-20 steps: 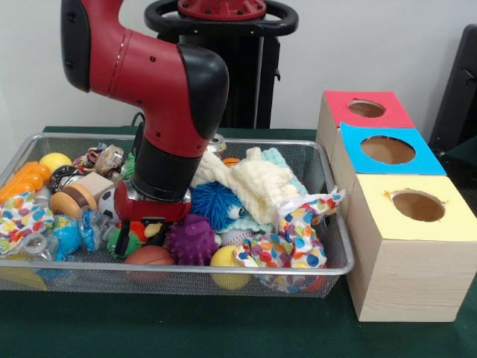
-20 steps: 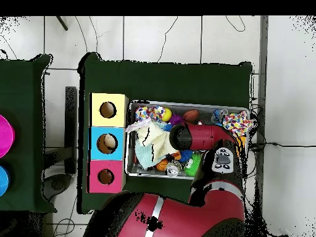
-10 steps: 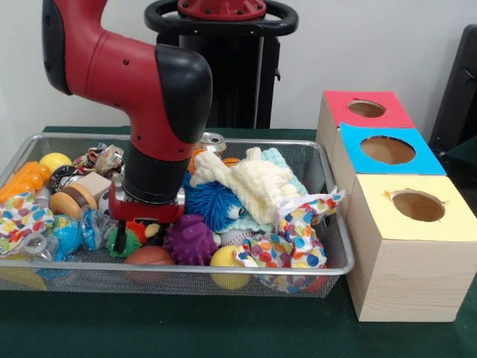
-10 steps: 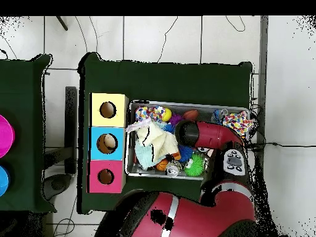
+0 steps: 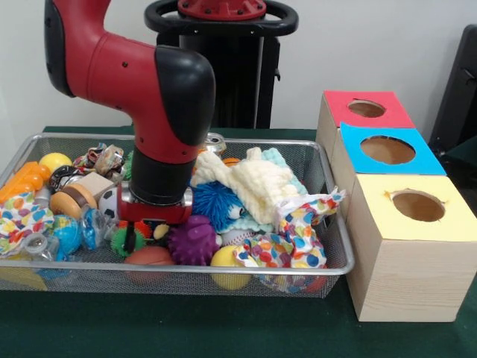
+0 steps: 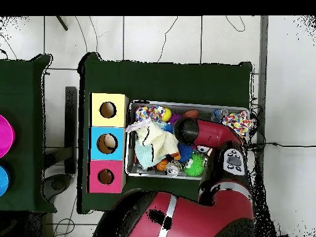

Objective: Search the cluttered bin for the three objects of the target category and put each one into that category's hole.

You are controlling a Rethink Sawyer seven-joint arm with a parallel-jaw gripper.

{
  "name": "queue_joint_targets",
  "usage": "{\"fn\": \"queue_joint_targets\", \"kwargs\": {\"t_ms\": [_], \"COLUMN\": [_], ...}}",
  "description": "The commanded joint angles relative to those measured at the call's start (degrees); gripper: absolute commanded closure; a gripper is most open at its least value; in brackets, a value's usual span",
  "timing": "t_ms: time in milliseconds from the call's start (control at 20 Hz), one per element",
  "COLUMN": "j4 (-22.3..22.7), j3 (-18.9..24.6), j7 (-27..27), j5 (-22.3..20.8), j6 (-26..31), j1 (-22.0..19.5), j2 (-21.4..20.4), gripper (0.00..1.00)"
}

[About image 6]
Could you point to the beige rounded object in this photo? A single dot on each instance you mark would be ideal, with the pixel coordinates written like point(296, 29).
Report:
point(109, 142)

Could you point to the wooden box with three holes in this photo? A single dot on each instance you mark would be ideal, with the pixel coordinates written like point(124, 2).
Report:
point(118, 121)

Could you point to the dark green table cloth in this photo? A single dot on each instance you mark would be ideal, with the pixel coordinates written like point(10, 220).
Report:
point(167, 81)
point(22, 79)

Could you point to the yellow ball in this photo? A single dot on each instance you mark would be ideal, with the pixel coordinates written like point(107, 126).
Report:
point(167, 114)

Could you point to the cream waffle cloth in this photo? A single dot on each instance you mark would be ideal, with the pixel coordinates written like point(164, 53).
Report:
point(158, 140)

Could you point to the crushed silver can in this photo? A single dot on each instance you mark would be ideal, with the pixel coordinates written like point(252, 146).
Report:
point(172, 169)

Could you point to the grey round floor base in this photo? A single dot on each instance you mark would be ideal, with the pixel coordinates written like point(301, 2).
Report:
point(58, 184)

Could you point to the green spiky ball with eyes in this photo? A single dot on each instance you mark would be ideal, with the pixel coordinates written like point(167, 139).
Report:
point(195, 166)

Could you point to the black stand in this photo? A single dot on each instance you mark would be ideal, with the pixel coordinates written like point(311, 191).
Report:
point(71, 123)

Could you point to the small orange basketball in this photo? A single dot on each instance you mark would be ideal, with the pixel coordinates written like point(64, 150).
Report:
point(161, 165)

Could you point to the brown toy football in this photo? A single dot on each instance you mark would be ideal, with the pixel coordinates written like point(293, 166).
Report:
point(191, 114)

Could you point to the shallow silver mesh bin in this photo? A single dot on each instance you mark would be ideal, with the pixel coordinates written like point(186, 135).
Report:
point(128, 170)

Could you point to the mint waffle cloth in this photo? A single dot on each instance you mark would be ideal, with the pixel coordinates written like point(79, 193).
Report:
point(143, 155)

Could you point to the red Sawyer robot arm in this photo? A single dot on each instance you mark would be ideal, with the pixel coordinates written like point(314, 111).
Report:
point(209, 133)

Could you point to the blue spiky ball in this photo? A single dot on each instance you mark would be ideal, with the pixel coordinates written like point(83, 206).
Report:
point(185, 151)

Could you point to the pink round bowl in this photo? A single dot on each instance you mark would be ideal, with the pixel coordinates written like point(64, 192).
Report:
point(5, 135)

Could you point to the blue round bowl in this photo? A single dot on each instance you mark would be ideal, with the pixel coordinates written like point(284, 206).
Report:
point(3, 181)

